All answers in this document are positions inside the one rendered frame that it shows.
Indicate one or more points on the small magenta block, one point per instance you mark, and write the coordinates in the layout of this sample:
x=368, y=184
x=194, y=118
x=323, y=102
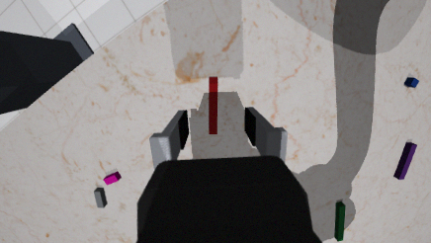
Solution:
x=112, y=178

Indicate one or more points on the red rod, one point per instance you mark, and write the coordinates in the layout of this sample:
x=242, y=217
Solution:
x=213, y=105

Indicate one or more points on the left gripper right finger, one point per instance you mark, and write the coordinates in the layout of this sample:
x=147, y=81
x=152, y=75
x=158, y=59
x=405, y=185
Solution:
x=268, y=140

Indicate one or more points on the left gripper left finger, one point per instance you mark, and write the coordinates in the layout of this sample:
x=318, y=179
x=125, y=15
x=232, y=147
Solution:
x=166, y=145

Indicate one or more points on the purple rod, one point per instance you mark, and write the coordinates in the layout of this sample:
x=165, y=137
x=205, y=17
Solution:
x=405, y=160

